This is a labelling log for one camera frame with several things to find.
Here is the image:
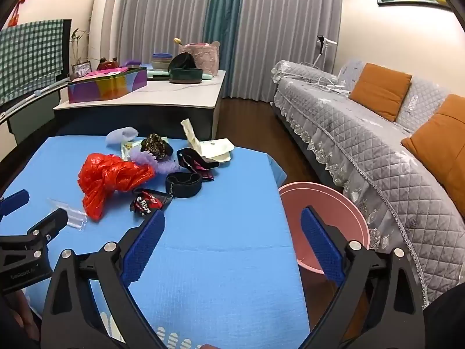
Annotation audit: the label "black pink packet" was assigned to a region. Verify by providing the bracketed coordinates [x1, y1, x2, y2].
[177, 147, 221, 182]

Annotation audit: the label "white tape ring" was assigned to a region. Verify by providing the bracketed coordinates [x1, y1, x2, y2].
[105, 127, 139, 145]

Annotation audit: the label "white standing air conditioner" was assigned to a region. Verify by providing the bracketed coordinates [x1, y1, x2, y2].
[89, 0, 126, 71]

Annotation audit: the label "white cables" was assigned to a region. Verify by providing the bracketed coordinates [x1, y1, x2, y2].
[300, 67, 351, 97]

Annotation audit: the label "blue table cover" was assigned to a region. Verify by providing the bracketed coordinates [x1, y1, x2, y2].
[0, 136, 313, 349]

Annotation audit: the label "teal curtain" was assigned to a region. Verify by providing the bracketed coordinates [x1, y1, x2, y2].
[201, 0, 248, 99]

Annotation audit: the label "small orange cushion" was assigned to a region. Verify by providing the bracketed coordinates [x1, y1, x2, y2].
[349, 63, 413, 122]

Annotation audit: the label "white coffee table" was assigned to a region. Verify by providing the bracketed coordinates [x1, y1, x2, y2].
[53, 69, 226, 140]

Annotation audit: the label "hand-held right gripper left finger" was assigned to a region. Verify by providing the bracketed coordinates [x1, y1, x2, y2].
[40, 210, 171, 349]

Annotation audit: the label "red plastic bag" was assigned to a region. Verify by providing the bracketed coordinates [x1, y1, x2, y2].
[77, 153, 156, 222]

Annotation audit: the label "colourful tin box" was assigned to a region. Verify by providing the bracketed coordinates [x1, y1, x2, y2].
[67, 66, 148, 104]

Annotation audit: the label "black folded pouch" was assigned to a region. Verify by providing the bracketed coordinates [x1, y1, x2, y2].
[167, 51, 197, 73]

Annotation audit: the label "pink plastic bin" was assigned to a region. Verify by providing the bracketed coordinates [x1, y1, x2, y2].
[278, 182, 371, 275]

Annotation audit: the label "grey television cabinet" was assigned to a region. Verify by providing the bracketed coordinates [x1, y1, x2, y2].
[0, 76, 69, 146]

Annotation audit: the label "grey curtain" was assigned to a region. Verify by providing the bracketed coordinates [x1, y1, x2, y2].
[221, 0, 344, 103]
[116, 0, 215, 70]

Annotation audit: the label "large orange cushion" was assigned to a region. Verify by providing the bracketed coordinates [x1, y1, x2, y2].
[400, 94, 465, 208]

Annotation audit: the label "stack of coloured bowls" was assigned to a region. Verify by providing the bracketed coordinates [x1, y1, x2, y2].
[151, 53, 173, 70]

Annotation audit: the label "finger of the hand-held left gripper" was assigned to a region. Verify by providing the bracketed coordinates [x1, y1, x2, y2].
[25, 207, 69, 242]
[0, 189, 30, 219]

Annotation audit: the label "lavender foam net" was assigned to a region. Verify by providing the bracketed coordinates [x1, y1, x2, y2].
[130, 145, 180, 175]

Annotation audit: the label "dark green bowl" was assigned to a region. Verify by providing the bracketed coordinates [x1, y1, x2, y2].
[169, 67, 203, 84]

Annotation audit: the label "pink lace basket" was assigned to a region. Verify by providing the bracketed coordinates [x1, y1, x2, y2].
[178, 41, 221, 77]

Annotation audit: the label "clear plastic packaging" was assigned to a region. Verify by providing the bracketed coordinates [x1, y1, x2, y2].
[47, 198, 88, 231]

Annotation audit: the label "cream paper clamshell box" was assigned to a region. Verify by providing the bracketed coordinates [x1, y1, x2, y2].
[180, 118, 235, 166]

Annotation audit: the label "green checked cloth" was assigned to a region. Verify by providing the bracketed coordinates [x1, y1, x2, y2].
[0, 19, 65, 106]

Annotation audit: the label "dark floral wrapper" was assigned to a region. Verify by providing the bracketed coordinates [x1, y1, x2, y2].
[140, 133, 174, 161]

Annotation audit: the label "white floor lamp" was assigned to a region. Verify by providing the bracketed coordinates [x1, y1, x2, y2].
[312, 34, 338, 70]

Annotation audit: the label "mint green cloth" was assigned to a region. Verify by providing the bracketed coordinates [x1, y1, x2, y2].
[147, 69, 213, 81]

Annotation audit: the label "black strap ring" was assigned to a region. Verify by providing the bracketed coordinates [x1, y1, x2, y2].
[165, 172, 203, 199]

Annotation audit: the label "grey quilted sofa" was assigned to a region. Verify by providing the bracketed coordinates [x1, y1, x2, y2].
[271, 58, 465, 306]

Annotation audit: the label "black television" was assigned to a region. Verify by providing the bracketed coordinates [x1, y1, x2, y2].
[0, 18, 73, 117]

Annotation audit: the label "black red snack wrapper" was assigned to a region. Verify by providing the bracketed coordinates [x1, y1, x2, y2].
[129, 188, 173, 219]

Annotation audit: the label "pink card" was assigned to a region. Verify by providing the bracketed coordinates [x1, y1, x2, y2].
[85, 67, 128, 78]

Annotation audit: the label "bamboo plant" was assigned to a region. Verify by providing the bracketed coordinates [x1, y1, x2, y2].
[69, 27, 90, 66]

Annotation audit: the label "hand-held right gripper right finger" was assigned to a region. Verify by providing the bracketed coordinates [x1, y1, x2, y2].
[300, 205, 425, 349]

